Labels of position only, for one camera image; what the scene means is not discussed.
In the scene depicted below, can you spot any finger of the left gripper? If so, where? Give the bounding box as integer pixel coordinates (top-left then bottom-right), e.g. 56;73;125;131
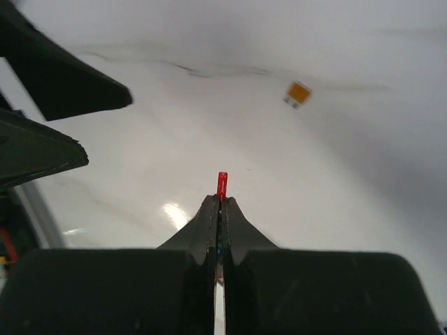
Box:
1;109;88;190
1;1;133;121

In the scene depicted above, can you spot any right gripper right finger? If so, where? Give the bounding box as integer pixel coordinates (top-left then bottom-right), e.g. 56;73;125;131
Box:
221;198;439;334

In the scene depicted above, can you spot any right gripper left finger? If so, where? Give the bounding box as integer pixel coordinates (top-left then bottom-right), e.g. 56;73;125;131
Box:
1;195;219;334

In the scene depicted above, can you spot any orange blade fuse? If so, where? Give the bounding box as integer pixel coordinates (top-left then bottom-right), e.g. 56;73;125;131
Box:
284;81;312;109

